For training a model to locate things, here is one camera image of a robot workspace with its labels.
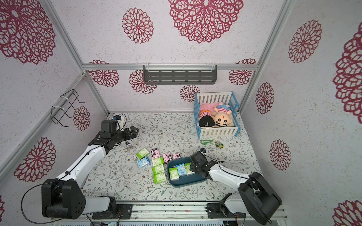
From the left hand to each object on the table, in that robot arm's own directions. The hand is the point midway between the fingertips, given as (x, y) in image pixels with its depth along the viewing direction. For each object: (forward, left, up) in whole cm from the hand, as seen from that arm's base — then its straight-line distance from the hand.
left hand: (133, 131), depth 86 cm
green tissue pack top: (-16, -33, -15) cm, 40 cm away
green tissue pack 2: (-7, -3, -16) cm, 17 cm away
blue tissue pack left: (-13, -5, -15) cm, 21 cm away
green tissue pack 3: (-13, -15, -15) cm, 24 cm away
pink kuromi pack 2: (-10, -20, -15) cm, 27 cm away
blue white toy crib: (+35, -67, -4) cm, 75 cm away
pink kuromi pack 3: (-9, -26, -15) cm, 31 cm away
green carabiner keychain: (+4, -47, -19) cm, 51 cm away
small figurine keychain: (+1, -56, -17) cm, 59 cm away
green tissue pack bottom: (-23, -16, -15) cm, 32 cm away
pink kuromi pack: (-7, -12, -16) cm, 21 cm away
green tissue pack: (-21, -25, -14) cm, 36 cm away
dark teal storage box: (-24, -31, -18) cm, 43 cm away
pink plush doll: (+30, -52, -8) cm, 61 cm away
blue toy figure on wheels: (-1, +7, -15) cm, 17 cm away
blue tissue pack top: (-19, -30, -14) cm, 38 cm away
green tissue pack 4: (-18, -15, -15) cm, 28 cm away
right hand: (-16, -39, -17) cm, 45 cm away
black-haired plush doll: (+15, -47, -7) cm, 50 cm away
